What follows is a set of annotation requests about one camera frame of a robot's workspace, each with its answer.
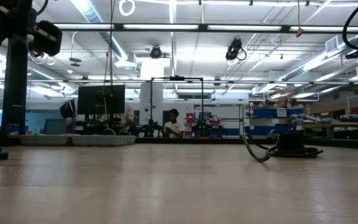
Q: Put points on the black ceiling camera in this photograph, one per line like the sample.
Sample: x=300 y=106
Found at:
x=37 y=56
x=156 y=52
x=234 y=49

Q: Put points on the grey chair back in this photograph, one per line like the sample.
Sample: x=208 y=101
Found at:
x=54 y=127

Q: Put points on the black monitor screen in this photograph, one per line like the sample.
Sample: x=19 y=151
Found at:
x=89 y=99

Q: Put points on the black rig crossbar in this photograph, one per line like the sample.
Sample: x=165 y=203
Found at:
x=197 y=27

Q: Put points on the black ceiling fixture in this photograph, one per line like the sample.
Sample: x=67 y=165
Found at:
x=75 y=60

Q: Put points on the wooden workbench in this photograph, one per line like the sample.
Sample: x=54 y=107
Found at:
x=337 y=125

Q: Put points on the grey tool case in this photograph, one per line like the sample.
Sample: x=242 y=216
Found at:
x=73 y=140

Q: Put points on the cluttered black desk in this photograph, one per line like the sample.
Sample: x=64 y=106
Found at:
x=95 y=127

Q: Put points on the white ceiling unit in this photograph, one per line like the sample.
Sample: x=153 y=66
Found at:
x=125 y=63

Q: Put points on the background black robot arm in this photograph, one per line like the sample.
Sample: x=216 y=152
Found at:
x=149 y=128

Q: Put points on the metal shelf rack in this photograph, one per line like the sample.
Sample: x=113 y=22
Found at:
x=216 y=119

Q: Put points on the background black robot station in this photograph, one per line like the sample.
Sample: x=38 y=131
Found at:
x=205 y=129

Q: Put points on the white ceiling vent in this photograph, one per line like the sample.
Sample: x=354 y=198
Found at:
x=332 y=44

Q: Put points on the blue storage shelf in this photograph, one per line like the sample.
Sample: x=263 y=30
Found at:
x=259 y=112

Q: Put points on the person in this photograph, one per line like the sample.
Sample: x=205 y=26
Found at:
x=68 y=110
x=174 y=126
x=127 y=116

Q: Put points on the black background rig frame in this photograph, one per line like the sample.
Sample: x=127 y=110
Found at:
x=151 y=105

